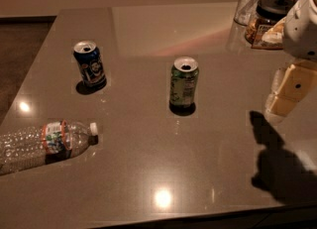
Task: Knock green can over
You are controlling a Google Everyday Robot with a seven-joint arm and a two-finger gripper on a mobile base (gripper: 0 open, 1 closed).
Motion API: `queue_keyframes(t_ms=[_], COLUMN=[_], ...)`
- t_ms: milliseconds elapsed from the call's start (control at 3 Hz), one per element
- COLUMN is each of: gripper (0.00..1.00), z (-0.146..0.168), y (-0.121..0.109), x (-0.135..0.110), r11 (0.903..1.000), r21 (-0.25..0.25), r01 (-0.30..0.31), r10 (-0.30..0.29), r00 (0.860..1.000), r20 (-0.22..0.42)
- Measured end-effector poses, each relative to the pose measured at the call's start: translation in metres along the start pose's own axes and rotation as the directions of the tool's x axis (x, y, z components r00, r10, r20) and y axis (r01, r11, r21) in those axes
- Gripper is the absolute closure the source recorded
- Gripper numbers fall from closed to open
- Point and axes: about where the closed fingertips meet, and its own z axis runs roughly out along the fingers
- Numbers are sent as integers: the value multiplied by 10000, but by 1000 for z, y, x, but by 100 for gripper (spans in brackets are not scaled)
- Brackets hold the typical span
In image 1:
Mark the green soda can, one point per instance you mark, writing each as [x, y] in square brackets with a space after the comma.
[183, 81]

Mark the blue soda can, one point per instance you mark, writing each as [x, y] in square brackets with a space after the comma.
[90, 64]

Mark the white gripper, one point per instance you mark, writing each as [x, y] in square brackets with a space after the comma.
[302, 35]

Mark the clear plastic water bottle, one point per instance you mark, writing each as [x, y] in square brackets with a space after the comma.
[34, 147]

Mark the snack jar with black lid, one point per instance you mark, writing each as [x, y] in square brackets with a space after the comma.
[264, 30]

